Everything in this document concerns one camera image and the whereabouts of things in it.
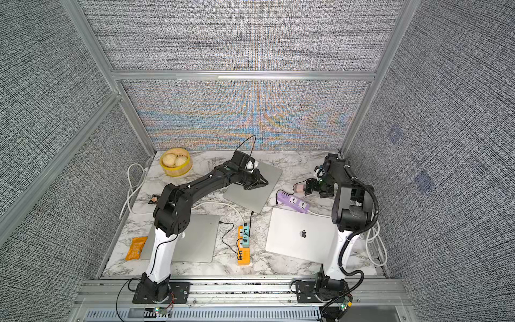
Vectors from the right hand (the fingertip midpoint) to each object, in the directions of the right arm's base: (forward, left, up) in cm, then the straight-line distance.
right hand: (316, 188), depth 97 cm
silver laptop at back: (-3, +28, -5) cm, 29 cm away
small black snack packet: (-3, +79, -3) cm, 79 cm away
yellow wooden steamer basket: (+13, +72, -2) cm, 73 cm away
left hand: (-1, +22, +7) cm, 23 cm away
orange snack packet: (-27, +80, -4) cm, 84 cm away
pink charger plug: (+1, +7, -2) cm, 8 cm away
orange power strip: (-30, +34, -1) cm, 45 cm away
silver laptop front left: (-24, +54, -5) cm, 59 cm away
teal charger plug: (-24, +33, +3) cm, 41 cm away
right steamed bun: (+18, +70, 0) cm, 72 cm away
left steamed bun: (+20, +76, -1) cm, 79 cm away
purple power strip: (-6, +11, -3) cm, 13 cm away
